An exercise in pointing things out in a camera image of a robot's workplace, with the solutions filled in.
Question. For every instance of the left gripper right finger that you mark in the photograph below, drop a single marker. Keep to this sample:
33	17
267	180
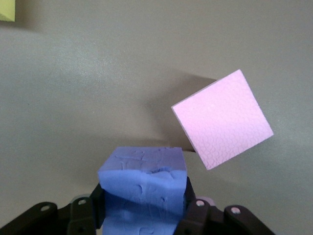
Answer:
203	218

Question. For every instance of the brown paper table cover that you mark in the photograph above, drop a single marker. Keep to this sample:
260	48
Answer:
97	73

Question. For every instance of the purple foam cube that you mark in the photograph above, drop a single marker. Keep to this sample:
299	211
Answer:
141	195

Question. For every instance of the yellow foam cube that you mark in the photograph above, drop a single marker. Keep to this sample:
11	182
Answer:
6	9

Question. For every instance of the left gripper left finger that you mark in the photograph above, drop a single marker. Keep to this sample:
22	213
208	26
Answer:
80	215

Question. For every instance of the pink foam cube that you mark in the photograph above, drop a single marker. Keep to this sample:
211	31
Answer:
222	120

